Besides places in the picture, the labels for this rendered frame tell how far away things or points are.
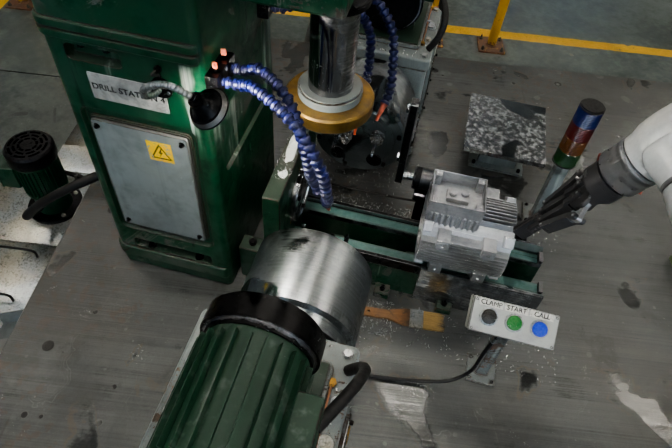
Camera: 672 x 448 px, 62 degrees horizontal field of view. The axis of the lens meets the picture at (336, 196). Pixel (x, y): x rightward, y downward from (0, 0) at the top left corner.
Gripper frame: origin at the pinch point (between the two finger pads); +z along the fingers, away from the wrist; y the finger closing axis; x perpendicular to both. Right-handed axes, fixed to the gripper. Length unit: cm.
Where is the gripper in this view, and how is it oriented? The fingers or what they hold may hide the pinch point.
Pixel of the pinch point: (530, 226)
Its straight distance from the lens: 118.9
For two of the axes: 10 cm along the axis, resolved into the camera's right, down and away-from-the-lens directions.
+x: 8.2, 5.5, 1.5
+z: -4.5, 4.7, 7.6
